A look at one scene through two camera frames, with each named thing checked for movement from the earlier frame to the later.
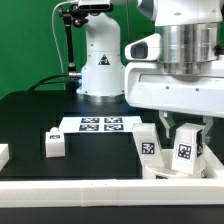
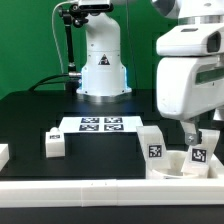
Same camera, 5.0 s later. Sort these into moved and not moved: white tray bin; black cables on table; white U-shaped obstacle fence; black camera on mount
Moved: white tray bin
Not moved: black cables on table; black camera on mount; white U-shaped obstacle fence
